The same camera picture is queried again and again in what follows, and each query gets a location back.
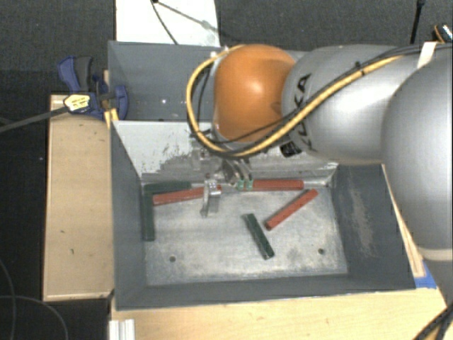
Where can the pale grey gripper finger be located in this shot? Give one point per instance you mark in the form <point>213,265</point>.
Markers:
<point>215,202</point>
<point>205,204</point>

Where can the red-brown flat block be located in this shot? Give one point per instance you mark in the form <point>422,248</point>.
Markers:
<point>292,209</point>
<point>177,196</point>
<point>279,184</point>

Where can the grey metal bin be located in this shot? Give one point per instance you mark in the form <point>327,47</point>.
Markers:
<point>226,246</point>

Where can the dark green flat block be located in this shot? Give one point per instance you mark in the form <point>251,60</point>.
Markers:
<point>149,221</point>
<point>259,237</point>

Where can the pale wood flat board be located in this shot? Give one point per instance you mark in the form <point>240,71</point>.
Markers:
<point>78,204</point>

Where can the black cylinder on white bracket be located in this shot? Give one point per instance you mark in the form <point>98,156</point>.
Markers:
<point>291,149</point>

